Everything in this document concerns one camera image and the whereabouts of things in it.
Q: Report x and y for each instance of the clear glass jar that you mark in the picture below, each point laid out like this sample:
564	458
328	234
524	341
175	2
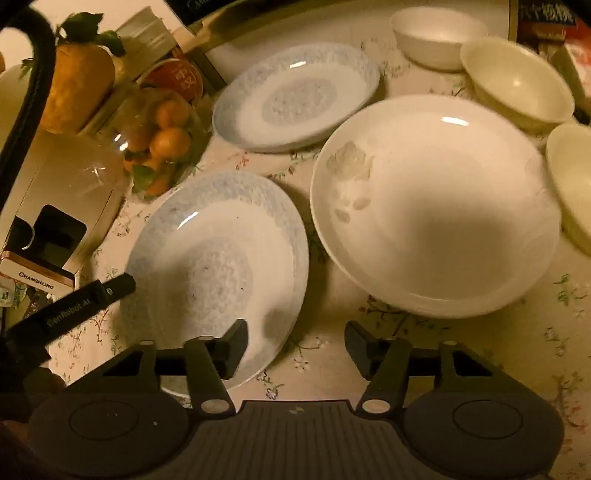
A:
111	138

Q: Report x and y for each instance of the red labelled jar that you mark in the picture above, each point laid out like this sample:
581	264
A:
178	76

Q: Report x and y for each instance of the white rose print plate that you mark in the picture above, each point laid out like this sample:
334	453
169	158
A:
438	207

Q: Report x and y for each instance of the stack of white paper cups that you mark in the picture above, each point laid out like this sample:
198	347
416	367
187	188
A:
147	37

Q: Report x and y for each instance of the floral tablecloth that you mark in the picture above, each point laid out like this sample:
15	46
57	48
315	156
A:
508	346

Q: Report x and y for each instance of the white air fryer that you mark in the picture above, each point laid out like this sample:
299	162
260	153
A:
60	184

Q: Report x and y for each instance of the large orange fruit with leaves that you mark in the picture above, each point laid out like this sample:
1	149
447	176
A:
78	87

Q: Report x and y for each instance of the white bowl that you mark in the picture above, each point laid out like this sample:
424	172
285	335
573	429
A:
434	41

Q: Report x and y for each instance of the cream bowl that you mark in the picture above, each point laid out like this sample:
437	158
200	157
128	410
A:
575	184
512	83

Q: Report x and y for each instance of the pile of small oranges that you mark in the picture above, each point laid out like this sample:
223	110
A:
171	143

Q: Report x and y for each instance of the black microwave oven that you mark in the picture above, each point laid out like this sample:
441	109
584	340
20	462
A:
203	11

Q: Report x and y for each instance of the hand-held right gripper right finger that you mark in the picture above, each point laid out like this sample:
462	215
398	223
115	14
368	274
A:
358	346

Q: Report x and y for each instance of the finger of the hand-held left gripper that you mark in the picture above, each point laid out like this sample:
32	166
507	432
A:
117	287

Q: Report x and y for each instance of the blue patterned plate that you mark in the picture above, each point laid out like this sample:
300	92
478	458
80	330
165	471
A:
217	258
295	101

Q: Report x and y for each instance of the red cardboard box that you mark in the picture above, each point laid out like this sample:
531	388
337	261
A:
545	23

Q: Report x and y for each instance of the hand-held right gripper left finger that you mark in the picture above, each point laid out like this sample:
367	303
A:
235	346

